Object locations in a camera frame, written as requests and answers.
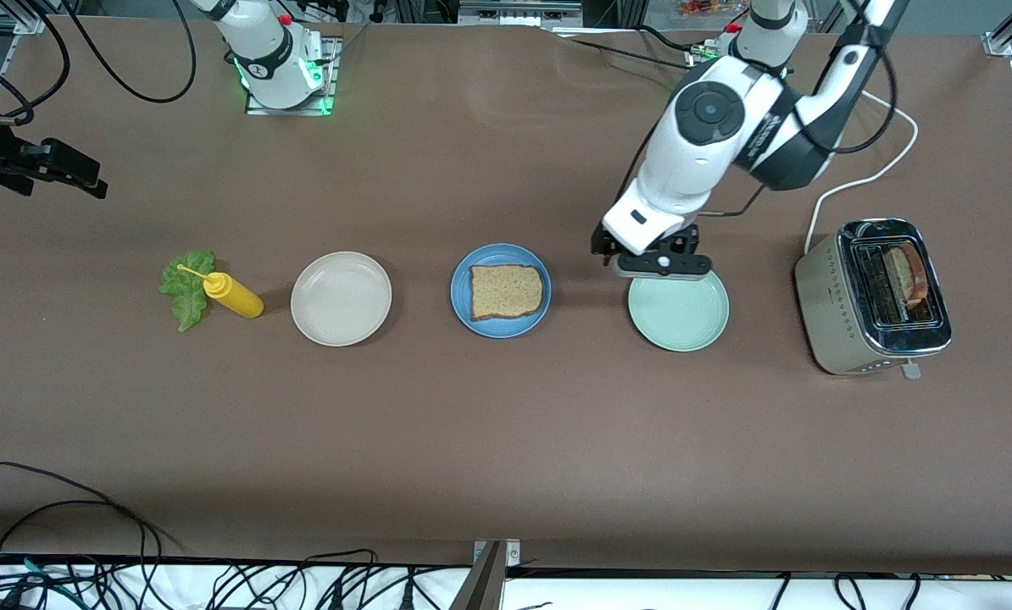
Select green lettuce leaf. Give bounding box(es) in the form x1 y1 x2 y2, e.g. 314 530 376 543
159 248 217 333

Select brown bread slice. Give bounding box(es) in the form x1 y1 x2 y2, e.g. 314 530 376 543
470 264 544 321
886 246 931 308

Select yellow squeeze bottle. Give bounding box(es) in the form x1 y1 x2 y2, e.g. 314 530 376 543
177 263 264 320

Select pale green round plate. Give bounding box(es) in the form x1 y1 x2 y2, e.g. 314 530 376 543
628 269 731 352

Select blue round plate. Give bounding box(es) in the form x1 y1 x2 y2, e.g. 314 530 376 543
450 243 553 340

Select beige round plate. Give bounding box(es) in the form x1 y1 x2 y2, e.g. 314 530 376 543
291 251 393 347

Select beige chrome toaster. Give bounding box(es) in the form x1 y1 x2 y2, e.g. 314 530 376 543
794 219 954 380

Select grey metal box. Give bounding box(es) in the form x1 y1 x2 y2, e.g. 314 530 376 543
458 0 583 26

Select thin black cable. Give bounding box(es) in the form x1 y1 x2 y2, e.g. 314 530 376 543
0 0 72 119

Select black base supply cable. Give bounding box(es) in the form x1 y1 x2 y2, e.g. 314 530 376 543
548 25 703 70

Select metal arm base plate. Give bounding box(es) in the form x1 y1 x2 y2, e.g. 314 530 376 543
245 38 339 117

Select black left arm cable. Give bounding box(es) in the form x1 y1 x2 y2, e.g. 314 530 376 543
616 17 898 221

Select white toaster power cord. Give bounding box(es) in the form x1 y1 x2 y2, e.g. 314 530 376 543
804 89 920 255

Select long looping black cable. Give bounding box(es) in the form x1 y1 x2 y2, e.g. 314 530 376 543
0 462 165 585

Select metal table edge bracket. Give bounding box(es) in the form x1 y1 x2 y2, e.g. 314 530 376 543
472 539 522 610

